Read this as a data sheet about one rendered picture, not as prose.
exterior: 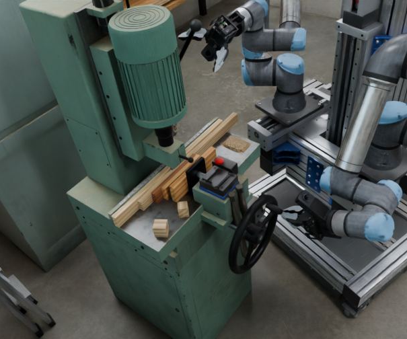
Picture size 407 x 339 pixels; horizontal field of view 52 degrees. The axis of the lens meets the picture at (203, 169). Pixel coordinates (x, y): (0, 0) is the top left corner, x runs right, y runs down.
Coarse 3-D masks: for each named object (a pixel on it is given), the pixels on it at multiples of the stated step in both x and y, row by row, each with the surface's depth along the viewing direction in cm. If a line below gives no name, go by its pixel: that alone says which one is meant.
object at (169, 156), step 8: (152, 136) 144; (144, 144) 143; (152, 144) 141; (176, 144) 140; (152, 152) 143; (160, 152) 140; (168, 152) 137; (176, 152) 139; (184, 152) 142; (160, 160) 143; (168, 160) 140; (176, 160) 140
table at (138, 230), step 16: (256, 144) 162; (240, 160) 156; (192, 192) 146; (160, 208) 143; (176, 208) 142; (192, 208) 141; (112, 224) 140; (128, 224) 139; (144, 224) 138; (176, 224) 137; (192, 224) 141; (224, 224) 139; (128, 240) 139; (144, 240) 133; (160, 240) 133; (176, 240) 136; (160, 256) 131
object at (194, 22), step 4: (192, 20) 119; (196, 20) 118; (192, 24) 118; (196, 24) 118; (200, 24) 119; (192, 28) 119; (196, 28) 119; (200, 28) 120; (192, 32) 121; (188, 36) 123; (192, 36) 123; (188, 40) 124; (184, 44) 126; (188, 44) 126; (184, 48) 127; (180, 52) 130; (184, 52) 129; (180, 56) 131; (180, 60) 132
